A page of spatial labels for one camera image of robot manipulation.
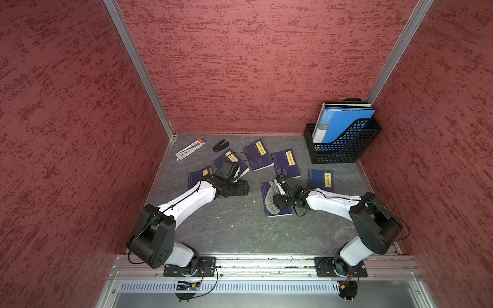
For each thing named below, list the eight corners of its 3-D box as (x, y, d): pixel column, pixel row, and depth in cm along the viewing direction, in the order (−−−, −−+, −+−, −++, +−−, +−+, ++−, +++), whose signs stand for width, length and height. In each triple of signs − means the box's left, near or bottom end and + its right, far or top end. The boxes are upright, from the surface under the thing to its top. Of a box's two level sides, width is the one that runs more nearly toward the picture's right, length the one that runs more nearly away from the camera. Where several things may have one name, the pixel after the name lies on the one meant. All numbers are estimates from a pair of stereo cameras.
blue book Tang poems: (253, 171, 106) (253, 168, 103) (242, 147, 118) (242, 143, 115) (272, 165, 109) (273, 162, 106) (260, 142, 120) (260, 138, 118)
